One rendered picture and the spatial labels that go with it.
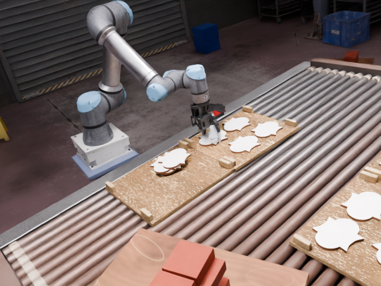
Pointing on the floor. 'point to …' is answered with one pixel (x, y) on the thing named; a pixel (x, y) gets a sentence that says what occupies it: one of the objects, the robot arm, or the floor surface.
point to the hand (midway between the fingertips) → (212, 137)
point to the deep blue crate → (346, 28)
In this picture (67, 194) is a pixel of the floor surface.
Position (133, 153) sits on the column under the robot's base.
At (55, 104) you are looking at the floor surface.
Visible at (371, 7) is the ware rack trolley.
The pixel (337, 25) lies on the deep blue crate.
